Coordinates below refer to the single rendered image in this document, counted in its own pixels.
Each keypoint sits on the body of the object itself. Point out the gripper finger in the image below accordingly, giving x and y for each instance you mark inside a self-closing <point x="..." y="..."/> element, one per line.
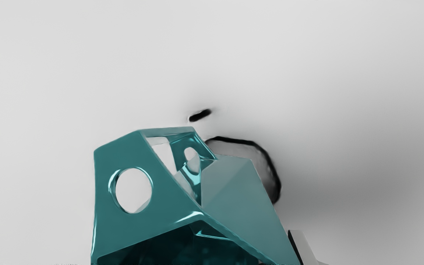
<point x="304" y="248"/>

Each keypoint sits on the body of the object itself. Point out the teal faceted mug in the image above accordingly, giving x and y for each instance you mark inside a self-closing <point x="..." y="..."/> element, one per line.
<point x="175" y="191"/>

